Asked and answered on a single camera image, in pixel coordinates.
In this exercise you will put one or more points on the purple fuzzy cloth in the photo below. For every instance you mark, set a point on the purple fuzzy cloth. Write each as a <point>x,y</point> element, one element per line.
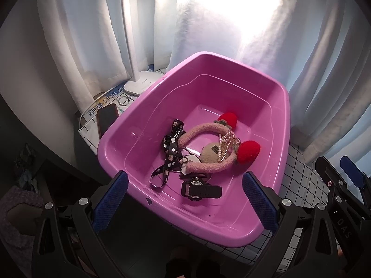
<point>17,205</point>

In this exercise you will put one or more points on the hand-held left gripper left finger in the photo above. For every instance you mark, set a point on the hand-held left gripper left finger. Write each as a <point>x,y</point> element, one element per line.
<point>111,205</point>

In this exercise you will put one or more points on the sheer white curtain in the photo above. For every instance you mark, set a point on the sheer white curtain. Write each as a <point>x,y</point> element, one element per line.
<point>87,34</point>

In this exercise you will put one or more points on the pink strawberry plush headband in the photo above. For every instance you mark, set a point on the pink strawberry plush headband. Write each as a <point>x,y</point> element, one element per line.
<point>197,129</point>

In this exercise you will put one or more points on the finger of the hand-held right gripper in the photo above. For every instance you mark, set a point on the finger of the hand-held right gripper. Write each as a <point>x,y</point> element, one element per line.
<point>326,170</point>
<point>352,169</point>

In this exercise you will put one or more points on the blue printed paper sheet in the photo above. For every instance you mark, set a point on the blue printed paper sheet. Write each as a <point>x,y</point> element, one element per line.
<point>92,111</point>

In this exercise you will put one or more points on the pink plastic tub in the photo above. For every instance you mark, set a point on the pink plastic tub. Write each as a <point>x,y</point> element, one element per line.
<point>203,92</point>

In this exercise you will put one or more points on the black smartphone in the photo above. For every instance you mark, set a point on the black smartphone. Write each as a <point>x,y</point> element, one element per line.
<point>105,118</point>

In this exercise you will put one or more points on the black wrist watch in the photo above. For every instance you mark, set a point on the black wrist watch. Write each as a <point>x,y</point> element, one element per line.
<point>203,191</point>

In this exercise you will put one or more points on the thick cream curtain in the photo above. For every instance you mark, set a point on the thick cream curtain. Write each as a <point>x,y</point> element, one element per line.
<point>318,78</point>

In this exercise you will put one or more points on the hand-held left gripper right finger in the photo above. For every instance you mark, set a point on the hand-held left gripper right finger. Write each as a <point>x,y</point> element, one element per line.
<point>258,202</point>

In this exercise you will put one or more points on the white desk lamp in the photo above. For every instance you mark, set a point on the white desk lamp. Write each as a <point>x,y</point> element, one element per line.
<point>145,81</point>

